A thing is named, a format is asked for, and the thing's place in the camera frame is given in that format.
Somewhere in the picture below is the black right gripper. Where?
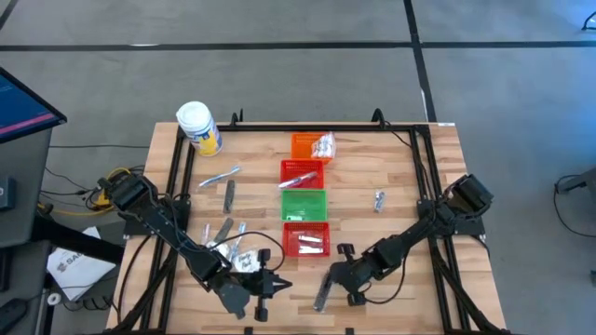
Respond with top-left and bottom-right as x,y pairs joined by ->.
329,242 -> 387,307

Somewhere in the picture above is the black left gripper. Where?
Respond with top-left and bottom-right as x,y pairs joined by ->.
218,248 -> 293,322

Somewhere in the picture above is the black comb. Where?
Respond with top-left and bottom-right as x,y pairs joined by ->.
313,271 -> 335,314
222,179 -> 237,215
212,217 -> 235,246

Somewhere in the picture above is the red plastic basket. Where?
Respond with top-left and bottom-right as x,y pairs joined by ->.
282,221 -> 332,259
279,159 -> 326,191

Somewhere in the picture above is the blue toothbrush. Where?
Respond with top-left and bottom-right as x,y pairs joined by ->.
229,221 -> 248,261
197,165 -> 242,189

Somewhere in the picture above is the green plastic basket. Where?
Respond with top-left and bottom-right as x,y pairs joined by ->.
280,189 -> 329,222

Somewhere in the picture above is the orange plastic basket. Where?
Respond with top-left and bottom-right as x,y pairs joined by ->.
290,133 -> 332,165

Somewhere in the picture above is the white yellow wipes canister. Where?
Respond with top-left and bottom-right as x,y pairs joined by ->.
175,100 -> 224,157

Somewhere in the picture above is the white printed booklet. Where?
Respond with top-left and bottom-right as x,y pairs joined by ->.
46,226 -> 117,302

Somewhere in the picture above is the black desk foot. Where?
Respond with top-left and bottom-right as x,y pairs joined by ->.
30,216 -> 126,265

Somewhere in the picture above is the black rounded device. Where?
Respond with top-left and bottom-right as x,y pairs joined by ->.
0,297 -> 30,335

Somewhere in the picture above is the grey desk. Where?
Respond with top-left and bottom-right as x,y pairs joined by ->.
0,127 -> 53,250

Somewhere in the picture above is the black desk device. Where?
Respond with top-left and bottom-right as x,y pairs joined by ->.
0,175 -> 16,210

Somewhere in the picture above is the blue screen monitor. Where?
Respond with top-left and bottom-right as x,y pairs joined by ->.
0,67 -> 68,144

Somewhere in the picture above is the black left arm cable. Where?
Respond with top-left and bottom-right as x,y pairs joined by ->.
204,231 -> 286,275

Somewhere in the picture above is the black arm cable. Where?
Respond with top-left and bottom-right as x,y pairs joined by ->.
204,231 -> 286,275
365,121 -> 437,306

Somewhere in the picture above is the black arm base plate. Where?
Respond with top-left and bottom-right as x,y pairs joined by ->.
418,199 -> 486,237
121,211 -> 192,237

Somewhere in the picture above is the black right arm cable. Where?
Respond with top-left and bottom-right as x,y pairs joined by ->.
365,121 -> 437,306

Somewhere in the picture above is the black aluminium table frame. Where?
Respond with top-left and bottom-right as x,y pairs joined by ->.
111,107 -> 507,335

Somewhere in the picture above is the yellow floor cable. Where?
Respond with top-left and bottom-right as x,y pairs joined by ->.
36,166 -> 136,219

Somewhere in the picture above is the looped black floor cable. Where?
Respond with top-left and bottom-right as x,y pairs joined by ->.
551,174 -> 596,239

